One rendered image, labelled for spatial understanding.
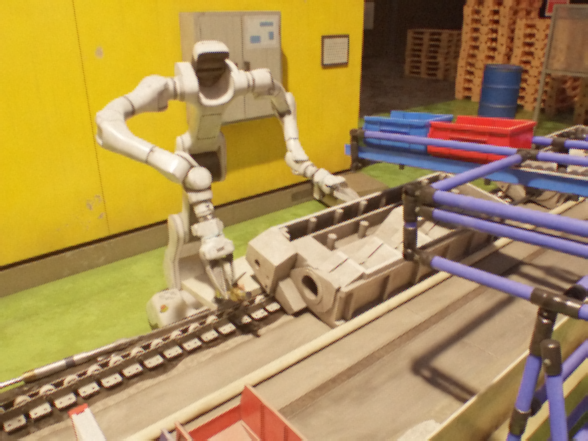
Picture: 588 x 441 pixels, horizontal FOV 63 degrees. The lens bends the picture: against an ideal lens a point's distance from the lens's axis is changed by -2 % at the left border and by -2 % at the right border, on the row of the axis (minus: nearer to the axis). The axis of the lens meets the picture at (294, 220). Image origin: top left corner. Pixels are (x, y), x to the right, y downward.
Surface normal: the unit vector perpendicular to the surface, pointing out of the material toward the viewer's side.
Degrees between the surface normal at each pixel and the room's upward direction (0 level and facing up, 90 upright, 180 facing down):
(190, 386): 0
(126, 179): 90
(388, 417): 0
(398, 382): 0
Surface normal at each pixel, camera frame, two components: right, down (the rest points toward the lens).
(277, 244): 0.02, -0.59
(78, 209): 0.64, 0.31
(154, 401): 0.00, -0.91
